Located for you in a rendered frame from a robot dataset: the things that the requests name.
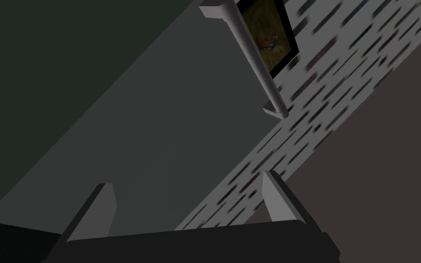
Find grey bar handle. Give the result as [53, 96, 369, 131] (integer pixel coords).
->
[199, 0, 289, 120]

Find black framed picture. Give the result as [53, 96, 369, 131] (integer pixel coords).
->
[235, 0, 300, 79]

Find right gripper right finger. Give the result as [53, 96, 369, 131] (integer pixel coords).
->
[261, 169, 308, 226]

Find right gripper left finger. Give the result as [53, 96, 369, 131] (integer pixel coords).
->
[61, 182, 118, 243]

